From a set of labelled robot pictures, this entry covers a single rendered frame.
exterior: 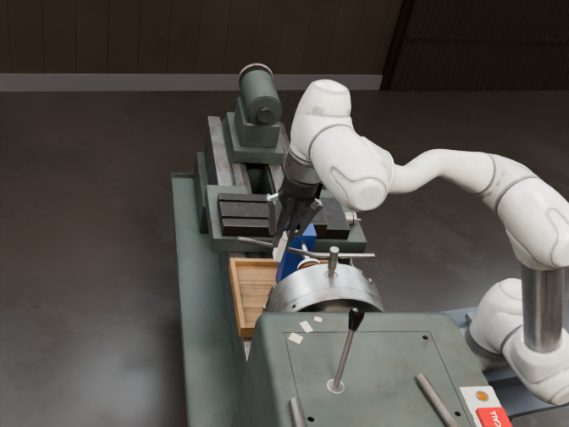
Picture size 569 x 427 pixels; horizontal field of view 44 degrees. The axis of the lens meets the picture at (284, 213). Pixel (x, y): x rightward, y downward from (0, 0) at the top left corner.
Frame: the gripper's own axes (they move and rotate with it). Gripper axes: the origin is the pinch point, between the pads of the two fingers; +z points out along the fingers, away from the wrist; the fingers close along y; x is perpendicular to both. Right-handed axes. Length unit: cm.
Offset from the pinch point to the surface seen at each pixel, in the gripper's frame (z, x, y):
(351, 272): 11.2, -5.9, -22.7
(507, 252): 121, -160, -196
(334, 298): 11.4, 3.8, -15.7
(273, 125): 32, -112, -24
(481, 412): 6, 40, -38
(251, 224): 38, -56, -10
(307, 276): 13.0, -5.1, -11.4
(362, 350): 9.2, 21.8, -17.5
